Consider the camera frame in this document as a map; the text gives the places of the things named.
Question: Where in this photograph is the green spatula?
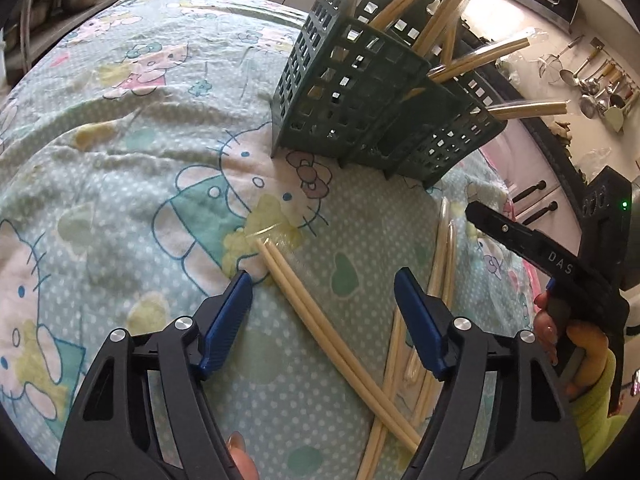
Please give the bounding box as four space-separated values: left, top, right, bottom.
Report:
604 91 640 134

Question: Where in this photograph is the person's right hand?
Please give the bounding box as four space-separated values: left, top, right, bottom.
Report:
533 293 614 402

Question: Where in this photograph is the person's left hand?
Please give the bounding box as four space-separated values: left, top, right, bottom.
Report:
225 432 261 480

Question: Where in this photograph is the steel ladle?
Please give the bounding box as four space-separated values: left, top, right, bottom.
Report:
559 42 606 87
596 80 636 115
579 72 626 119
572 60 617 97

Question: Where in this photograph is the kitchen shelf rack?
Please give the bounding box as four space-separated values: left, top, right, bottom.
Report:
0 0 151 91

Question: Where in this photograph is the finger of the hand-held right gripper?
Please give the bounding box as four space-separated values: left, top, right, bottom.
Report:
465 201 539 264

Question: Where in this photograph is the clear bag of greens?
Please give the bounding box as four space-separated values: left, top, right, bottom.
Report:
575 147 617 172

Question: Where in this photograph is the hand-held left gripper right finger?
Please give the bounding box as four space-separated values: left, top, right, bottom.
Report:
395 268 587 480

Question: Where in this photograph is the green plastic utensil basket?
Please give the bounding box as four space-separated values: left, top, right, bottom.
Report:
270 0 508 192

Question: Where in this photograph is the person's right forearm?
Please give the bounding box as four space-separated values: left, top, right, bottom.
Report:
570 347 640 468

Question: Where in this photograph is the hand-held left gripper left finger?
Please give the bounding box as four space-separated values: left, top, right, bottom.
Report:
55 270 253 480

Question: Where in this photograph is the wire mesh strainer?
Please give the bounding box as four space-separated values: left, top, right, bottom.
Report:
536 34 585 87

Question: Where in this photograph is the cartoon cat printed blanket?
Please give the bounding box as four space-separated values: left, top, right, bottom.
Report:
0 0 546 480

